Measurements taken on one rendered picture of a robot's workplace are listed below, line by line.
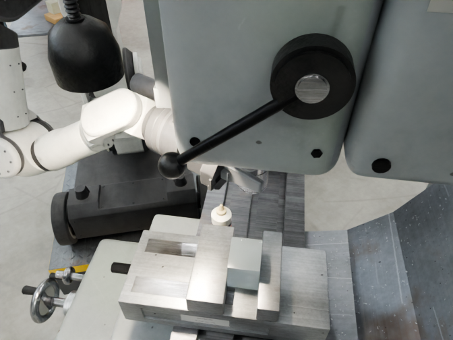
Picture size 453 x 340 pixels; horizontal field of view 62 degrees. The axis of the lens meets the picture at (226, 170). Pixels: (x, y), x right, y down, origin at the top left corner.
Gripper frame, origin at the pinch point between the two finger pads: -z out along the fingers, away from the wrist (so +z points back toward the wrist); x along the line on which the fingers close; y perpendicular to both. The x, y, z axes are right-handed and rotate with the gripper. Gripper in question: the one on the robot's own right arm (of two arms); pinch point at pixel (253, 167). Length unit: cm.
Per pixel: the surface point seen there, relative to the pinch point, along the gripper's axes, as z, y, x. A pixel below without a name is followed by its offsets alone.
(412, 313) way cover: -29.9, 24.4, 6.5
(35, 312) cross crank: 45, 55, -26
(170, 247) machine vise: 11.7, 20.4, -8.3
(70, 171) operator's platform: 109, 84, 28
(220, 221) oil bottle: 6.7, 19.1, 1.2
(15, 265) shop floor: 121, 124, -10
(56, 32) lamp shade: 13.8, -23.3, -15.9
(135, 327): 13.1, 35.5, -19.5
